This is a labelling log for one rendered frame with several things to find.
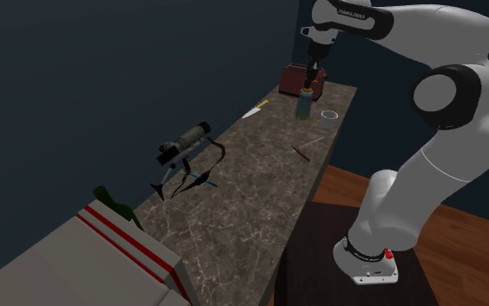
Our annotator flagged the silver utensil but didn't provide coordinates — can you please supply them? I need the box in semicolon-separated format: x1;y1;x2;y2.
286;136;326;156

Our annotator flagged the blue pen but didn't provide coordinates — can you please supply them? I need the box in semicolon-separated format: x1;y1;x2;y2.
188;170;219;189

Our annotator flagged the red toaster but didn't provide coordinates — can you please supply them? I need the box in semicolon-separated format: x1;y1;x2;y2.
278;62;328;103

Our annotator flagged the white box with red stripes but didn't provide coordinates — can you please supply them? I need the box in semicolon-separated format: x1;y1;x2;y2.
0;198;195;306

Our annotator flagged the dark green bottle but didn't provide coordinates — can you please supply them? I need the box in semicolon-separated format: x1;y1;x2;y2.
91;184;144;232

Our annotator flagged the dark robot stand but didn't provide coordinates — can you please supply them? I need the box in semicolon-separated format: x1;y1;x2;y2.
272;200;440;306

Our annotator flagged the knife with yellow handle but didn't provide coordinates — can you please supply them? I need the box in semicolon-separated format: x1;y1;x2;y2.
241;99;270;120

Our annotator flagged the blue bottle with yellow cap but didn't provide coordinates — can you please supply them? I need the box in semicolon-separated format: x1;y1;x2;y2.
294;86;314;122

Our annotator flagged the white cup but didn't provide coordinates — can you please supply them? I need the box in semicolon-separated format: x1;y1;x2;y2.
320;110;340;130

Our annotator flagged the brown pencil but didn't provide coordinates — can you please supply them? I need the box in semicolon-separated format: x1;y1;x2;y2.
290;145;312;163

